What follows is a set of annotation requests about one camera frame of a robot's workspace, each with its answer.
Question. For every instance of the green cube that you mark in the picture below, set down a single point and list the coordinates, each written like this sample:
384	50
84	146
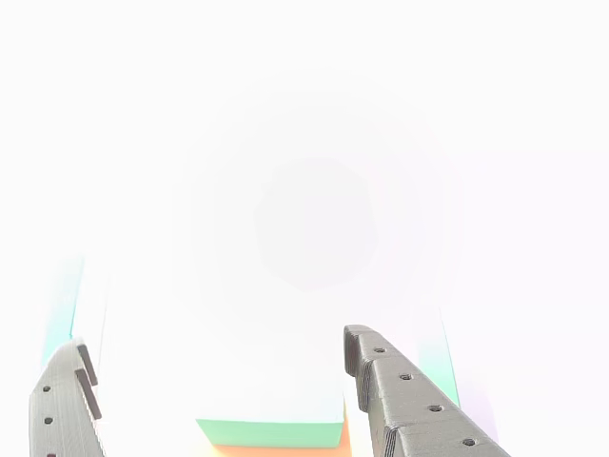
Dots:
271	431

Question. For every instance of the orange cube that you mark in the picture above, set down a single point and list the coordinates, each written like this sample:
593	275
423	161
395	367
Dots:
285	452

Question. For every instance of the green tape square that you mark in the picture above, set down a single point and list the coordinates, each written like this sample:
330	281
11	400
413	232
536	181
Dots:
440	371

